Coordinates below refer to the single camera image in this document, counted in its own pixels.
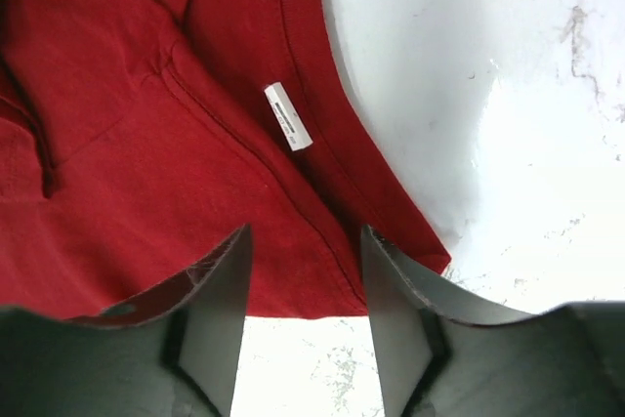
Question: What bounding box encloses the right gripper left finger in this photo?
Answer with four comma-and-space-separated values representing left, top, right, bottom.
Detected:
1, 226, 253, 416

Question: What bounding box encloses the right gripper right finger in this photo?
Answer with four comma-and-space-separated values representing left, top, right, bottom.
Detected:
360, 227, 624, 416

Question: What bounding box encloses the dark red t-shirt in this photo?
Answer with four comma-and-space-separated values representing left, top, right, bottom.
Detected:
1, 0, 450, 319

